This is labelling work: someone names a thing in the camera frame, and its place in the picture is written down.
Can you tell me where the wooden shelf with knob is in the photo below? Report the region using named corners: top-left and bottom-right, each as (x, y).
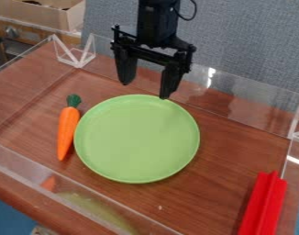
top-left (0, 16), bottom-right (81, 45)

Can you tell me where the orange toy carrot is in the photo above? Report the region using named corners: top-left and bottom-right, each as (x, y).
top-left (56, 94), bottom-right (81, 161)

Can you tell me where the green round plate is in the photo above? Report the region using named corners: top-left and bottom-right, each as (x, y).
top-left (73, 95), bottom-right (201, 184)

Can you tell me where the clear acrylic corner bracket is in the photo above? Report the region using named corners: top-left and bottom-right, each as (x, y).
top-left (52, 35), bottom-right (96, 68)

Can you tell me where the clear acrylic enclosure wall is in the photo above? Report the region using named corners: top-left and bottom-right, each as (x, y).
top-left (0, 37), bottom-right (299, 235)

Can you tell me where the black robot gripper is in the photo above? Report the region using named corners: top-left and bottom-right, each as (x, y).
top-left (111, 24), bottom-right (196, 99)

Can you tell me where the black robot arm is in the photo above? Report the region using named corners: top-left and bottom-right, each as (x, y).
top-left (111, 0), bottom-right (197, 99)

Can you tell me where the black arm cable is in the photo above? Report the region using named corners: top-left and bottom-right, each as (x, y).
top-left (172, 0), bottom-right (197, 22)

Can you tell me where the red plastic block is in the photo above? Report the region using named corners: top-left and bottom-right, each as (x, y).
top-left (237, 171), bottom-right (287, 235)

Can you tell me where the cardboard box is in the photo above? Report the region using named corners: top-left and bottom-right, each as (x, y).
top-left (0, 0), bottom-right (85, 31)

